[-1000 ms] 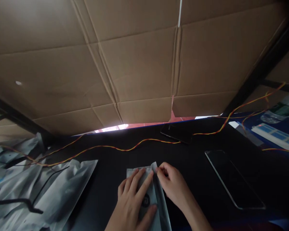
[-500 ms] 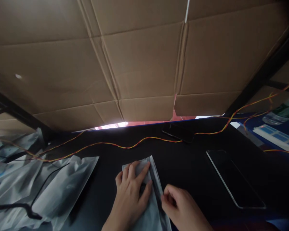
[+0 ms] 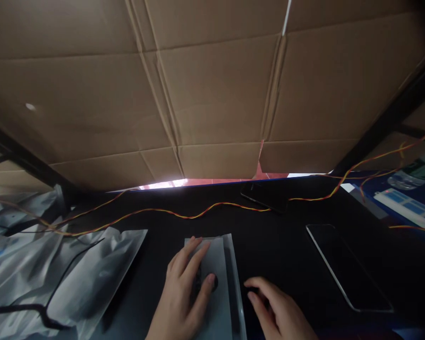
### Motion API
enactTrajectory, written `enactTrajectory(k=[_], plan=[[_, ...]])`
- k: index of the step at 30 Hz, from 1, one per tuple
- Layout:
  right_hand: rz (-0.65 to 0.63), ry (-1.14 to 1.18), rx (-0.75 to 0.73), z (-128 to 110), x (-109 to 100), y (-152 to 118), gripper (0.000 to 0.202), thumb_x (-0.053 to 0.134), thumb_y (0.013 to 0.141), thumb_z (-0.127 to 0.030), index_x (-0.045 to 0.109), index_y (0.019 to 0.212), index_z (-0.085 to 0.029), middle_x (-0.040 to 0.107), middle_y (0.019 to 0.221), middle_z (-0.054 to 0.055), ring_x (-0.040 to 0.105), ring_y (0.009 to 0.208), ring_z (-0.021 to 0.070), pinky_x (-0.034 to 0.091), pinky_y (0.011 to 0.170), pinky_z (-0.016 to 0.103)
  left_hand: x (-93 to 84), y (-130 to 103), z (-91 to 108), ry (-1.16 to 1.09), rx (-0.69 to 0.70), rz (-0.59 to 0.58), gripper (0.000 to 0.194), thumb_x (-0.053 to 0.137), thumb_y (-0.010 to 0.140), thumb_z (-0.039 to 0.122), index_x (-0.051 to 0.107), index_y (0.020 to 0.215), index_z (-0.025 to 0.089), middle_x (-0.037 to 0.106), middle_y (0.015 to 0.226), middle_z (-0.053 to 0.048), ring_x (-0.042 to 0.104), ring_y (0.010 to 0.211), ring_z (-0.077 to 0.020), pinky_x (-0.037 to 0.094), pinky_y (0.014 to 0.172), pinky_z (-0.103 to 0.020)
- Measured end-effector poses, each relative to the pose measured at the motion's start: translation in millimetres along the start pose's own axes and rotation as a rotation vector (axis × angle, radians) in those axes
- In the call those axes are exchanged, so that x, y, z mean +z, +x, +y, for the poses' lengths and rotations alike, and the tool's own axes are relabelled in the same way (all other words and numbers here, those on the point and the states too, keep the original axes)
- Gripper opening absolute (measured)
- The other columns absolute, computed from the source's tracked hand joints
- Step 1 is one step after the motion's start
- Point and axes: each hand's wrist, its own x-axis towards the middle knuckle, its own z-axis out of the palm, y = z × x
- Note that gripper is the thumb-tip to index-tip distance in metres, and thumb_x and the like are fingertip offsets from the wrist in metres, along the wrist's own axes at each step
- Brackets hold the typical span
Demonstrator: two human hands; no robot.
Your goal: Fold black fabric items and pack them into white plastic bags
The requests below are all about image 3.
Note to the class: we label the person's right hand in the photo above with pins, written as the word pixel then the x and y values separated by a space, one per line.
pixel 287 315

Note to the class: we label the person's left hand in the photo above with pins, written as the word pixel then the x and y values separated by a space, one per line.
pixel 179 301

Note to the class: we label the person's right thumb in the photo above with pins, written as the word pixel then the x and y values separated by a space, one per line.
pixel 256 308

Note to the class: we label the person's left thumb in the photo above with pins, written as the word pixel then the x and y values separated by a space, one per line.
pixel 206 290

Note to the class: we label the person's left index finger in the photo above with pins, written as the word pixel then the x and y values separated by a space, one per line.
pixel 201 256

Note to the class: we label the person's left fingers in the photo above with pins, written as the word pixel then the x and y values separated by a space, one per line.
pixel 175 265

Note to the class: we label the person's left middle finger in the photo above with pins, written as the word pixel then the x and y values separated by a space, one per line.
pixel 193 249

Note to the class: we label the person's right index finger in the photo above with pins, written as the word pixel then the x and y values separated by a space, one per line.
pixel 260 282

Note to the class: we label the small black part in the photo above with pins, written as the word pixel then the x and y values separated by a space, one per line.
pixel 215 281

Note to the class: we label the narrow grey foil bag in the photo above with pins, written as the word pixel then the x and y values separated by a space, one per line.
pixel 225 262

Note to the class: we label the black table mat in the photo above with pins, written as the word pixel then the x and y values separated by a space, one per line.
pixel 276 241

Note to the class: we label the silver foil bag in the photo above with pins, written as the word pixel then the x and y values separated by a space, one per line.
pixel 102 272
pixel 17 279

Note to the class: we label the silver rimmed black smartphone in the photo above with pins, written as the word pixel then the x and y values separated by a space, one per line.
pixel 350 269

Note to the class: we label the white blue power strip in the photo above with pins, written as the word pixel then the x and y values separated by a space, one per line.
pixel 407 207

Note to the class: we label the heap of silver foil bags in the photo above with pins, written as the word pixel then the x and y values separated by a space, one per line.
pixel 14 209

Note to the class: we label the large brown cardboard sheet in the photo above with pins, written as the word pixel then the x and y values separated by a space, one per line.
pixel 92 88
pixel 340 88

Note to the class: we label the clear plastic water bottle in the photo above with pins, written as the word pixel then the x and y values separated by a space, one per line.
pixel 416 171

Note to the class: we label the black metal frame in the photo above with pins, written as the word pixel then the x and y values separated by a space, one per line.
pixel 386 117
pixel 24 156

